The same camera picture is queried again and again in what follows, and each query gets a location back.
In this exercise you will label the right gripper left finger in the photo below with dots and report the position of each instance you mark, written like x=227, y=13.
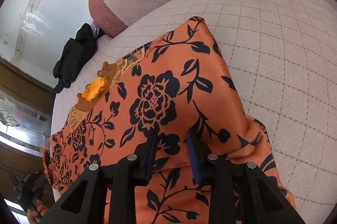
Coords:
x=85, y=199

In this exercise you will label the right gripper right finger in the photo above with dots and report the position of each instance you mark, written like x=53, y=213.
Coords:
x=243, y=188

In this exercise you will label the orange black floral blouse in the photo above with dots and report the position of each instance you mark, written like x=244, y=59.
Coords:
x=177, y=84

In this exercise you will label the person left hand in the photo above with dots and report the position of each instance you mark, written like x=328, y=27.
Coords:
x=41, y=210

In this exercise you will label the wooden stained glass door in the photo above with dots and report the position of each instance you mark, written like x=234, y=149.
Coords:
x=26, y=108

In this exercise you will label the black garment pile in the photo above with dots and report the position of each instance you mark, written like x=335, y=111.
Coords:
x=76, y=53

